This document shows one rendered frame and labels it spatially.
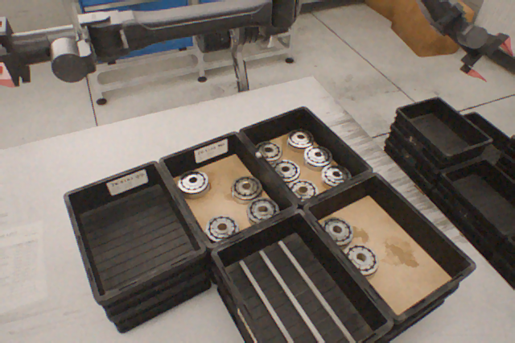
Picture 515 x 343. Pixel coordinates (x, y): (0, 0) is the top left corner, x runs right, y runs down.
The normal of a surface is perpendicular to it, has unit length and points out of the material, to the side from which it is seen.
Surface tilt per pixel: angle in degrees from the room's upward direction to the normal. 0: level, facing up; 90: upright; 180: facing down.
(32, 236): 0
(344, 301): 0
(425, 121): 0
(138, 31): 90
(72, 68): 90
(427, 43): 90
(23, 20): 90
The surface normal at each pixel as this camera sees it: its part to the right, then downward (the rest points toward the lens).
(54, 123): 0.02, -0.68
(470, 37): -0.01, 0.49
